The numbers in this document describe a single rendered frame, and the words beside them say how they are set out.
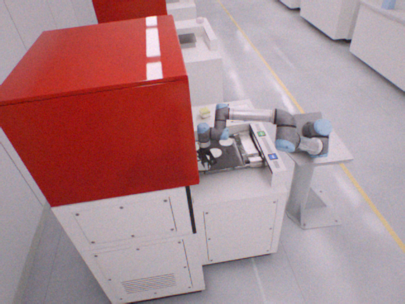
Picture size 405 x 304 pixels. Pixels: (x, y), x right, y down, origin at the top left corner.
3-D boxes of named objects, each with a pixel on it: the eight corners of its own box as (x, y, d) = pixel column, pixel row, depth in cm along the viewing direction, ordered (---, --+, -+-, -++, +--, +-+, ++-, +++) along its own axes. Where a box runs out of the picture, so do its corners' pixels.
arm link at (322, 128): (326, 121, 212) (334, 118, 198) (324, 140, 211) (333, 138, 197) (309, 120, 212) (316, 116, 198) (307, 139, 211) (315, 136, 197)
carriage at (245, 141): (250, 168, 209) (250, 165, 207) (238, 137, 236) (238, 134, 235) (261, 166, 210) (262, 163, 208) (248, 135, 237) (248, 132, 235)
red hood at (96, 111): (50, 208, 146) (-15, 103, 107) (78, 118, 207) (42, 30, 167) (200, 184, 150) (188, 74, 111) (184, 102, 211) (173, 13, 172)
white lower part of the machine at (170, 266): (115, 310, 226) (78, 253, 172) (121, 223, 288) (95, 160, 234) (206, 294, 230) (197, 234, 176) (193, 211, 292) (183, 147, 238)
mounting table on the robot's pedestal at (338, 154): (325, 135, 255) (328, 123, 246) (349, 171, 221) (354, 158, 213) (274, 142, 254) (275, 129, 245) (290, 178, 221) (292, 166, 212)
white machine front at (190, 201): (193, 234, 176) (185, 187, 150) (180, 147, 237) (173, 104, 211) (198, 233, 176) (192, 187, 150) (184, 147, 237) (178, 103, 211)
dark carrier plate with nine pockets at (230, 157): (193, 173, 204) (193, 172, 203) (188, 142, 229) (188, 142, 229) (243, 165, 205) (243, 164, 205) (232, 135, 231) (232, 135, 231)
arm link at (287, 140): (332, 137, 204) (289, 123, 168) (331, 159, 203) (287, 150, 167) (316, 137, 213) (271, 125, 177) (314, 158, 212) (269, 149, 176)
